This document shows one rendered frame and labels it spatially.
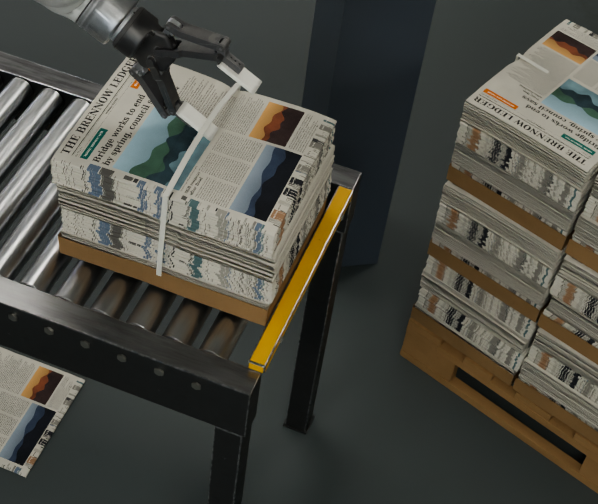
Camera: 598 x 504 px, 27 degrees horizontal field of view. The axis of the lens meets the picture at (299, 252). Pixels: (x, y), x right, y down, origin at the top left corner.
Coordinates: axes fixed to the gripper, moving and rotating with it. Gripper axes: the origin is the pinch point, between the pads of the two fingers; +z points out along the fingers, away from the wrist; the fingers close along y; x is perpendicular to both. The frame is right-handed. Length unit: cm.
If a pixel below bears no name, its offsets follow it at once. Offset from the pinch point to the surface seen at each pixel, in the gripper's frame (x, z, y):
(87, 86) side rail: -25, -20, 45
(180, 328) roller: 20.7, 15.9, 26.0
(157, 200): 15.2, -0.3, 10.4
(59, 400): -6, 17, 115
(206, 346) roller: 22.1, 20.6, 23.8
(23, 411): 0, 12, 117
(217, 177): 8.0, 5.0, 5.8
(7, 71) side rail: -22, -33, 52
